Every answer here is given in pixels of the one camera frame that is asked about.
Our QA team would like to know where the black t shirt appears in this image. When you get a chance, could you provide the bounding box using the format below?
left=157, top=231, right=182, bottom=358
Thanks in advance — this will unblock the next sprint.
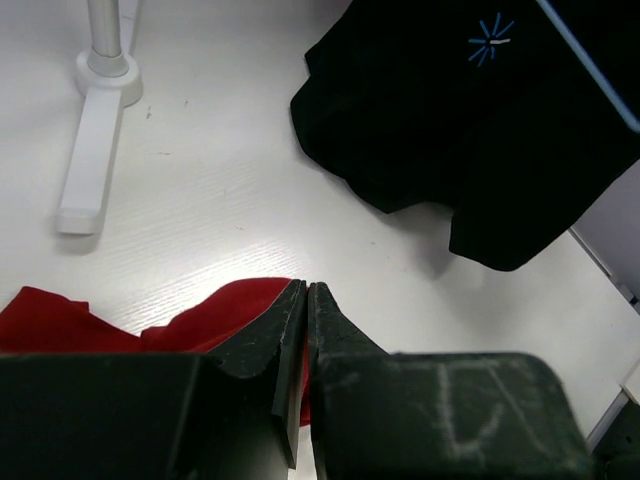
left=290, top=1, right=639, bottom=271

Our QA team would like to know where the blue wire hanger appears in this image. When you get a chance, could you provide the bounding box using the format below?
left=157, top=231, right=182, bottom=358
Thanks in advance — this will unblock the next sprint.
left=536, top=0, right=639, bottom=133

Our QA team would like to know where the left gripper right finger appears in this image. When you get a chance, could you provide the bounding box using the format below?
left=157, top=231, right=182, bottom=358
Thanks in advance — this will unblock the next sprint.
left=308, top=283, right=593, bottom=479

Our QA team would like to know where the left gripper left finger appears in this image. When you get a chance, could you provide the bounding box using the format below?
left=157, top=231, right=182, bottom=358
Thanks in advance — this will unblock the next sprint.
left=1, top=280, right=306, bottom=479

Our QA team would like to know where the red t shirt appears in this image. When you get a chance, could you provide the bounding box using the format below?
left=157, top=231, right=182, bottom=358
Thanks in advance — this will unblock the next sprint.
left=0, top=277, right=316, bottom=429

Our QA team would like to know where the white clothes rack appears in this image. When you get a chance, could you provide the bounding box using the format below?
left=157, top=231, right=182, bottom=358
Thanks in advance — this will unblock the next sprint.
left=55, top=1, right=143, bottom=235

